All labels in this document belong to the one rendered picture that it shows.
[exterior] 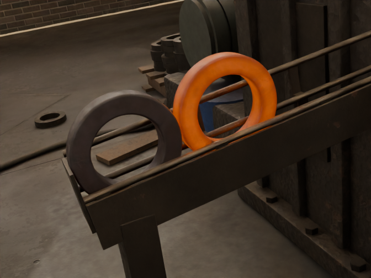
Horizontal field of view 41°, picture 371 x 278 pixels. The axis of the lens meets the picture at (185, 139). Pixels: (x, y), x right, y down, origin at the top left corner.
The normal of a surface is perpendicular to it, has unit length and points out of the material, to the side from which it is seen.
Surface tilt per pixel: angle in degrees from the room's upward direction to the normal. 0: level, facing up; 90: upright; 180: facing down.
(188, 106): 90
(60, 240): 0
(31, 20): 90
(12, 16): 90
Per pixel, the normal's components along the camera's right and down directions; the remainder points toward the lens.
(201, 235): -0.13, -0.91
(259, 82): 0.40, 0.31
